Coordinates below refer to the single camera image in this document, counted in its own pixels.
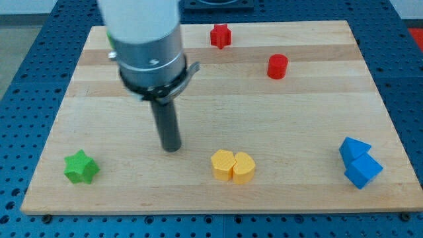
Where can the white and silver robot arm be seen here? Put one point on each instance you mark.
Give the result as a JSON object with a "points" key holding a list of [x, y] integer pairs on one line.
{"points": [[147, 40]]}

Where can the green block behind arm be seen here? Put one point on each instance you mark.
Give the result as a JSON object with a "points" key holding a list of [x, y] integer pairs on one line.
{"points": [[111, 40]]}

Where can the red star block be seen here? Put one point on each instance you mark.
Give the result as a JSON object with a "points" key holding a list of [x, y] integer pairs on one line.
{"points": [[220, 36]]}

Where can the green star block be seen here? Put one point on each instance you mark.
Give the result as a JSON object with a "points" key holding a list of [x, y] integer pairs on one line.
{"points": [[80, 168]]}

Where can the yellow hexagon block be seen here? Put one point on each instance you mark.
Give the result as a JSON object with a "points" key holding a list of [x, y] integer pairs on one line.
{"points": [[222, 163]]}

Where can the black cylindrical pointer tool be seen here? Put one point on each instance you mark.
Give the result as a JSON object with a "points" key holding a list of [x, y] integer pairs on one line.
{"points": [[167, 125]]}

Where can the yellow half-round block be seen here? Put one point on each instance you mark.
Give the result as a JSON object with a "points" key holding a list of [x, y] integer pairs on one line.
{"points": [[244, 168]]}

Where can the wooden board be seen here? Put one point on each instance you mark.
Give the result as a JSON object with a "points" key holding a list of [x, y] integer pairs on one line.
{"points": [[291, 127]]}

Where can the red cylinder block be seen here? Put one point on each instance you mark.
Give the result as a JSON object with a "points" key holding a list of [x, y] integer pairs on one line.
{"points": [[277, 66]]}

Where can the blue triangle block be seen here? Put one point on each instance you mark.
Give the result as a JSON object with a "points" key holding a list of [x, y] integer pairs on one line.
{"points": [[351, 149]]}

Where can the blue cube block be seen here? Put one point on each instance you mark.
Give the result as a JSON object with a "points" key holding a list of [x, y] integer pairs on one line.
{"points": [[361, 171]]}

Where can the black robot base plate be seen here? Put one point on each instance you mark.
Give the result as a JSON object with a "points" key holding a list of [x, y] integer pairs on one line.
{"points": [[218, 4]]}

